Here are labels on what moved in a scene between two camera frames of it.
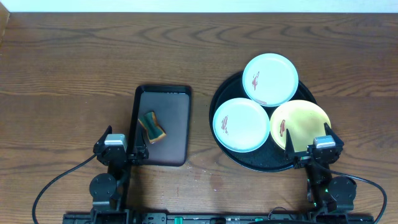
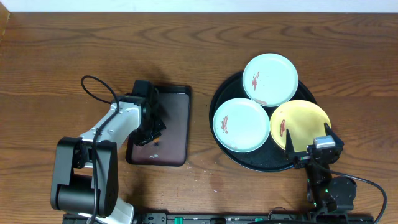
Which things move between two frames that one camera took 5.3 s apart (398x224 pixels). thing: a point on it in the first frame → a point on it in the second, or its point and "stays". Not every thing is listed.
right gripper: (303, 158) stays
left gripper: (121, 156) → (150, 131)
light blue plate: (241, 125) stays
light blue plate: (270, 79) stays
